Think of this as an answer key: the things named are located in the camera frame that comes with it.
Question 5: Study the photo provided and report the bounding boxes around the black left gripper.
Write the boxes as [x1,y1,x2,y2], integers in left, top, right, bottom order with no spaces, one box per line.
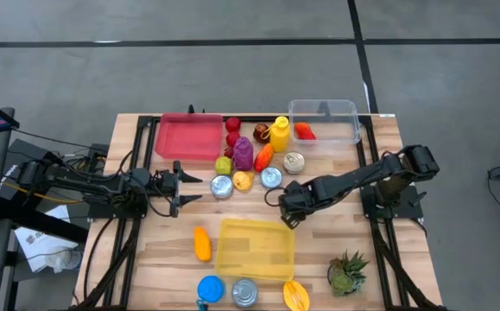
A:
[154,160,203,218]

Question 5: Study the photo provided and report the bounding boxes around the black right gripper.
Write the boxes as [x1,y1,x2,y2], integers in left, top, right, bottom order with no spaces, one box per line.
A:
[278,179,324,230]

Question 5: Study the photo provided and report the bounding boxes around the green toy pear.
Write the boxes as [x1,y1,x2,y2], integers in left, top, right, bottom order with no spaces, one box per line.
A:
[214,155,234,176]

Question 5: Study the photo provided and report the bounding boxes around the purple plastic bottle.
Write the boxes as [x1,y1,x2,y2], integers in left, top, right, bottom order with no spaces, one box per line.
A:
[231,136,255,172]

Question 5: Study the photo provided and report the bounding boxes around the yellow plastic bottle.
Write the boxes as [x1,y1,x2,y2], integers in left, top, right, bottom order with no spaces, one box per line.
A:
[261,115,292,153]

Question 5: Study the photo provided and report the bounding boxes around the red-orange toy fruit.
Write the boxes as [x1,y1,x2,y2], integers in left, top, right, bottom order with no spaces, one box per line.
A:
[294,122,318,142]

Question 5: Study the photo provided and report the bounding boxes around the dark brown-red toy fruit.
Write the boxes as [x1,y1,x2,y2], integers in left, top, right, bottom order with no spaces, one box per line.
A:
[252,123,271,144]

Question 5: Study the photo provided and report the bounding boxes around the blue plastic bottle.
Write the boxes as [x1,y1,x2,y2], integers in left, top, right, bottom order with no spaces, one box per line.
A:
[196,275,226,311]

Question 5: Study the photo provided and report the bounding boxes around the silver tin can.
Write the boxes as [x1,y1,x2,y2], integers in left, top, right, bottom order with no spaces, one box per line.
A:
[209,175,235,200]
[259,166,284,190]

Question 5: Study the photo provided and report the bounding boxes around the yellow translucent plastic tray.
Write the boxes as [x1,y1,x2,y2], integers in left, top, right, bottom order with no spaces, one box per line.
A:
[214,218,296,282]

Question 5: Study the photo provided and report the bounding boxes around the red plastic tray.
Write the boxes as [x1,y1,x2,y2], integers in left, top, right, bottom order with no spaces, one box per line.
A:
[154,112,225,162]

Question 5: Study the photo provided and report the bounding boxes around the yellow toy pear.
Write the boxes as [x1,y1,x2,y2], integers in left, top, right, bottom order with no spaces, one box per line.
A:
[232,170,255,192]

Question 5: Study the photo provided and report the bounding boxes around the orange toy mango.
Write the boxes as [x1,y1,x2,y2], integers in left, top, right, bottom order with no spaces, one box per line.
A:
[193,226,213,263]

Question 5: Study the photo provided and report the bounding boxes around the tin can with pull tab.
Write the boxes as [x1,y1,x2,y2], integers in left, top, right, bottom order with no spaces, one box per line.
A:
[282,150,307,175]

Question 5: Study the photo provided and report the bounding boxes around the small green succulent plant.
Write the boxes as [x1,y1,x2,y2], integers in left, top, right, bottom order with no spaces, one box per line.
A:
[327,250,370,298]

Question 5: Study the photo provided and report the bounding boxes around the green labelled tuna can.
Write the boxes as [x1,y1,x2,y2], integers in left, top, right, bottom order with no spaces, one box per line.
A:
[231,277,259,308]

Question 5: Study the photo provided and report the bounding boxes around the black power strip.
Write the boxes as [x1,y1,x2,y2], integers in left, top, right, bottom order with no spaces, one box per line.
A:
[85,143,111,174]

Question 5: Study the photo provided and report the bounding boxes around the clear plastic container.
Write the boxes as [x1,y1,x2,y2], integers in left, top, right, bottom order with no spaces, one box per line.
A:
[288,98,362,146]

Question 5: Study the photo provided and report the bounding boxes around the clear plastic cup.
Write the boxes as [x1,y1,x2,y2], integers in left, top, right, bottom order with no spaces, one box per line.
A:
[44,245,83,273]

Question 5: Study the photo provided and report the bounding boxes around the black equipment stand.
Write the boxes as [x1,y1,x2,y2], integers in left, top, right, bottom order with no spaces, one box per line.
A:
[0,137,91,244]

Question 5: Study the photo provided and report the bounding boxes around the white paper sheets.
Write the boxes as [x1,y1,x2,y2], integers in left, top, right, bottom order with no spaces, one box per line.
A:
[14,205,80,274]

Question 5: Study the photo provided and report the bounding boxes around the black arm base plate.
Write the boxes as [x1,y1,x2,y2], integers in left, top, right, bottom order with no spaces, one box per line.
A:
[87,199,150,220]
[360,184,424,220]

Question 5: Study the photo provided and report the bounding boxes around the black aluminium table frame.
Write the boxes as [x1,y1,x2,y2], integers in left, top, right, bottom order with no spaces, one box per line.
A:
[73,112,449,311]

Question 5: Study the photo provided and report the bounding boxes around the thick black cable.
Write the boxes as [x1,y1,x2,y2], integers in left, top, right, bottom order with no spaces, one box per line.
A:
[82,217,117,303]

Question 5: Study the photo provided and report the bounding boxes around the yellow cable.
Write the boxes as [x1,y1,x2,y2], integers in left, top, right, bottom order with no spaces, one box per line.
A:
[0,180,83,205]

